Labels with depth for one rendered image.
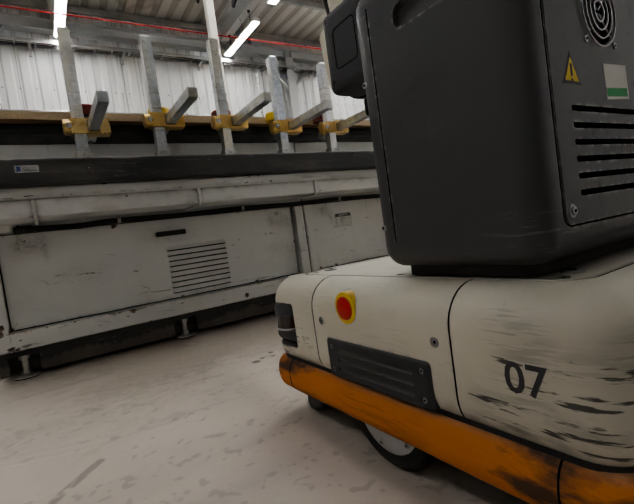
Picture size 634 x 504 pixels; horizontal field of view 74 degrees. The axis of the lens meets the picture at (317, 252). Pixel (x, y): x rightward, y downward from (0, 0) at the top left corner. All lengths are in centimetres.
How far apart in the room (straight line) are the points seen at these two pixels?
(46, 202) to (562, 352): 145
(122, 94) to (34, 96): 143
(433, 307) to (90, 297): 146
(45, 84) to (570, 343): 913
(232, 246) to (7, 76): 770
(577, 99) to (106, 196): 137
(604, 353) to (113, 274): 163
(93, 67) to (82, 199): 798
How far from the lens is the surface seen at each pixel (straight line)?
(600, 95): 62
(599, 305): 45
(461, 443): 56
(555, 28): 56
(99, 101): 134
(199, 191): 165
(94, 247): 180
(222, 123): 172
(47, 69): 940
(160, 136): 164
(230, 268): 192
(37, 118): 178
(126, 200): 160
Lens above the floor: 37
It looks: 3 degrees down
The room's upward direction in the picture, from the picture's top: 8 degrees counter-clockwise
